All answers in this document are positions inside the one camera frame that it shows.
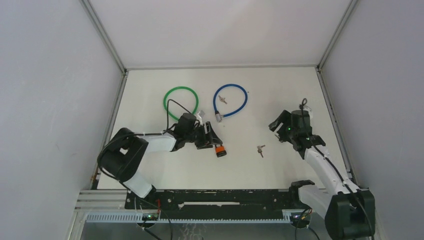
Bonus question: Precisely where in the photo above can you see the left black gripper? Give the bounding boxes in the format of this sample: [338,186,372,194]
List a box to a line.
[184,121,222,150]

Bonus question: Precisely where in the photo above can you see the orange padlock with keys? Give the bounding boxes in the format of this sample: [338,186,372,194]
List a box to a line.
[214,144,227,158]

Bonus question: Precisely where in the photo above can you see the blue cable lock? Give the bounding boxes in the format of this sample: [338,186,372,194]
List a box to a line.
[211,83,249,123]

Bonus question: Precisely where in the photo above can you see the silver green-lock keys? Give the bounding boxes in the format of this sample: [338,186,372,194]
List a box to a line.
[257,145,265,158]

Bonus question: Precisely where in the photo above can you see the green cable lock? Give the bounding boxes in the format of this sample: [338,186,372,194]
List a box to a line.
[162,86,200,121]

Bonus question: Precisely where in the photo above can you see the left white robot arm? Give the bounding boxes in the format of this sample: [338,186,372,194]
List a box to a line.
[97,112,227,209]

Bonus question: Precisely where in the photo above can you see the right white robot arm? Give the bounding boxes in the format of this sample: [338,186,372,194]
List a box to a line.
[268,109,376,240]

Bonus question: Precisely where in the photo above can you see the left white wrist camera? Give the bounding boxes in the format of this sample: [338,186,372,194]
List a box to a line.
[196,110,205,125]

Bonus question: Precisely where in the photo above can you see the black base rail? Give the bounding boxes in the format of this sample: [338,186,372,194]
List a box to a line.
[124,189,308,220]

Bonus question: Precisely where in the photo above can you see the white slotted cable duct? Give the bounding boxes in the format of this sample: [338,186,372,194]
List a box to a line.
[86,210,301,224]

